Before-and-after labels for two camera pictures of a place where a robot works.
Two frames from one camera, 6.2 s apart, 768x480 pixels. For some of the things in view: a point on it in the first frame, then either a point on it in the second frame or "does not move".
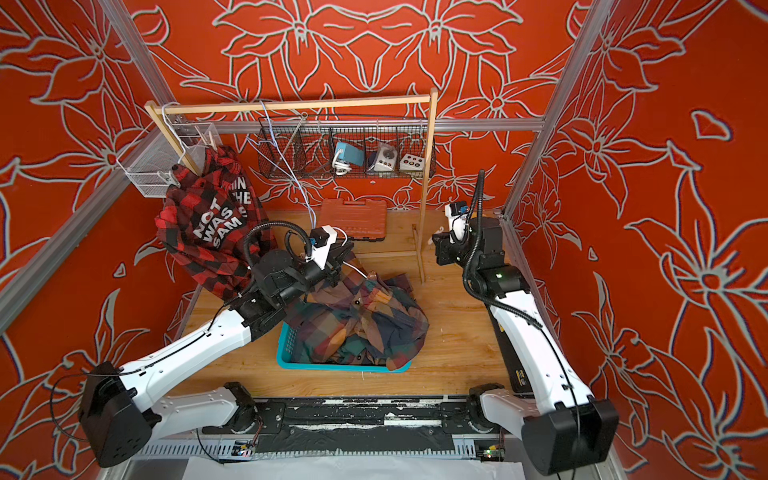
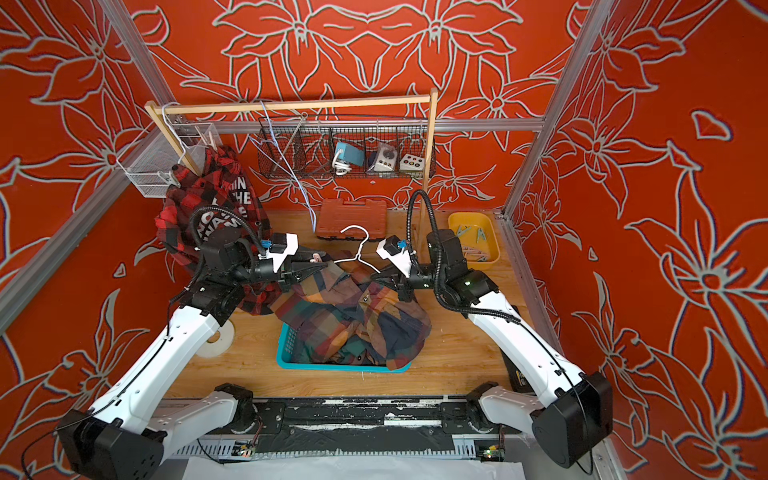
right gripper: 443,249 → 402,284
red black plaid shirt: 215,222 does not move
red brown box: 362,220 does not move
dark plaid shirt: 359,318 does not move
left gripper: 332,269 → 296,274
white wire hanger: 275,152 does not move
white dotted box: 411,162 does not move
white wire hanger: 359,272 → 359,252
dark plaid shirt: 356,329 does not move
